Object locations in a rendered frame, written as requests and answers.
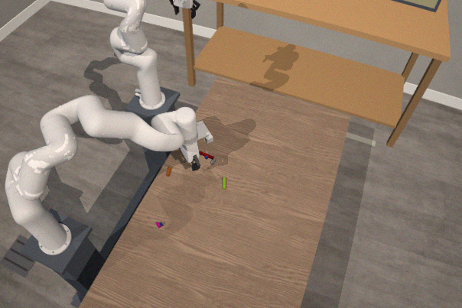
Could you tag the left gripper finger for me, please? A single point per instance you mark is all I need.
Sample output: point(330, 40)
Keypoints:
point(176, 8)
point(193, 13)

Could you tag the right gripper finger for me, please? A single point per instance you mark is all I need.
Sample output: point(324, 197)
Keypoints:
point(196, 165)

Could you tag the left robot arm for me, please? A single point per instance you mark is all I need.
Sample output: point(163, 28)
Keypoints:
point(133, 40)

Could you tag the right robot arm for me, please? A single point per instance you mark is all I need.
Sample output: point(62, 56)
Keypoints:
point(28, 171)

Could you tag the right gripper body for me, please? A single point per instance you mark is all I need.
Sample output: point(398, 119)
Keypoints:
point(189, 150)

